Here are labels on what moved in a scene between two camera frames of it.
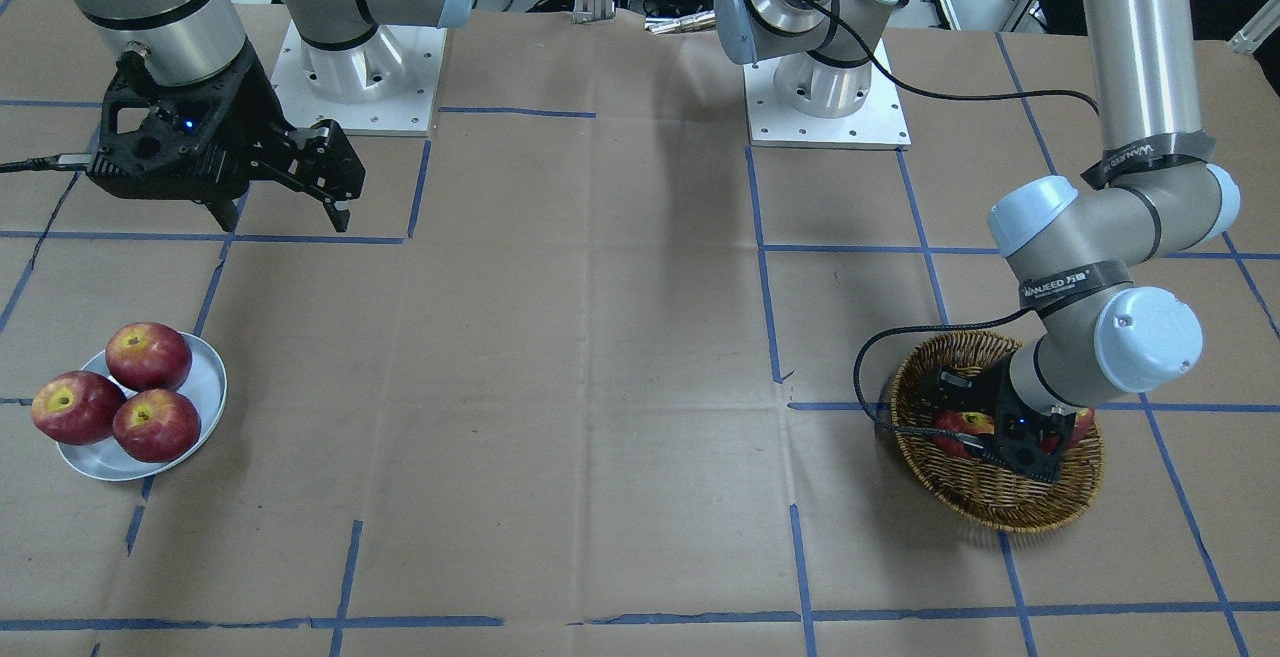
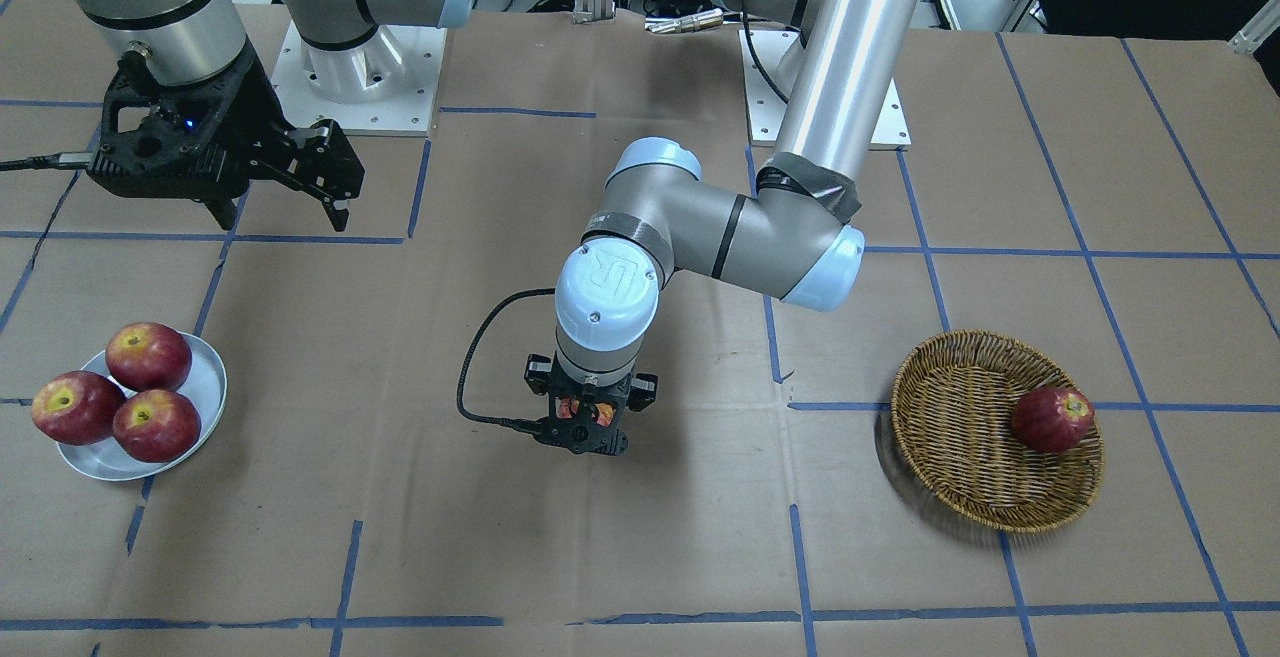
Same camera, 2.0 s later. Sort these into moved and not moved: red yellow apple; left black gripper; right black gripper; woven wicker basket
Moved: left black gripper; red yellow apple
Not moved: right black gripper; woven wicker basket
